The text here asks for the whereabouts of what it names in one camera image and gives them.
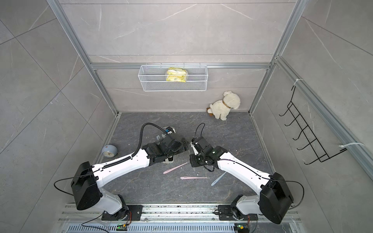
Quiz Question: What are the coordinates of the cream toothbrush holder organizer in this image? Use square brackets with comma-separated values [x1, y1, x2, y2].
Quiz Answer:
[156, 134, 174, 164]

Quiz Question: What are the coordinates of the pink toothbrush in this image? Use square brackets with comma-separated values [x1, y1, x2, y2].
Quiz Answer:
[180, 176, 210, 180]
[163, 163, 188, 174]

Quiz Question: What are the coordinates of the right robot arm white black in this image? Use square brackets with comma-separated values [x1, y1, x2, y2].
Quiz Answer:
[190, 136, 294, 224]

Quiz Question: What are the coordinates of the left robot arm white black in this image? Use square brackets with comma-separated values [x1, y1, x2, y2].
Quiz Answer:
[71, 133, 188, 215]

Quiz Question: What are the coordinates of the pale blue toothbrush lower right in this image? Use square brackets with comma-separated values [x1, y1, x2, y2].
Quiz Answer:
[211, 172, 226, 186]

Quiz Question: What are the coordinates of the white plush dog toy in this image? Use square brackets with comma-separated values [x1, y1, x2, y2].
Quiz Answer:
[207, 91, 241, 121]

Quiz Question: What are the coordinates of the yellow wipes packet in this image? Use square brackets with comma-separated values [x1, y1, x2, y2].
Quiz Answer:
[166, 68, 188, 83]

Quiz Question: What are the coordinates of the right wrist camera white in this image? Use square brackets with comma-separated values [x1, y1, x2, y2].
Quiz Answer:
[189, 142, 199, 156]

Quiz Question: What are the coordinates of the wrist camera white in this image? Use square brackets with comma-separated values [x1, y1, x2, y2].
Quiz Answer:
[189, 142, 199, 156]
[163, 126, 175, 135]

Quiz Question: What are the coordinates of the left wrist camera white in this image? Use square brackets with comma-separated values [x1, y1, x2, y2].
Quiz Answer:
[163, 126, 175, 135]

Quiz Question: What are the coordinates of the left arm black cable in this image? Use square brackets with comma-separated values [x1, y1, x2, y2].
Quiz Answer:
[131, 122, 168, 158]

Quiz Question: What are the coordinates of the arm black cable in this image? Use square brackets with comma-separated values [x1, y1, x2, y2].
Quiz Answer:
[193, 123, 305, 210]
[131, 122, 168, 158]

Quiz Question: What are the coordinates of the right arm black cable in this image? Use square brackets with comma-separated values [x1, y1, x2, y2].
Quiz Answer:
[193, 123, 305, 210]

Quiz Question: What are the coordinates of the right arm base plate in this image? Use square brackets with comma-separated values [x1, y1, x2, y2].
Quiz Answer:
[214, 205, 258, 221]

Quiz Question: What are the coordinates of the white wire mesh basket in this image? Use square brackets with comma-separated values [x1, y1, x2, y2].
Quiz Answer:
[138, 65, 208, 92]

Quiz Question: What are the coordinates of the aluminium mounting rail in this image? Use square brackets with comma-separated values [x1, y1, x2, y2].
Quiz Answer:
[58, 203, 301, 223]

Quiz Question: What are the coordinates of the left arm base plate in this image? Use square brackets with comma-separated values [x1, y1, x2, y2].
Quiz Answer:
[101, 205, 143, 221]

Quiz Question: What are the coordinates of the black wire hook rack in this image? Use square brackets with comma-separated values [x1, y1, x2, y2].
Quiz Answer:
[279, 86, 347, 165]

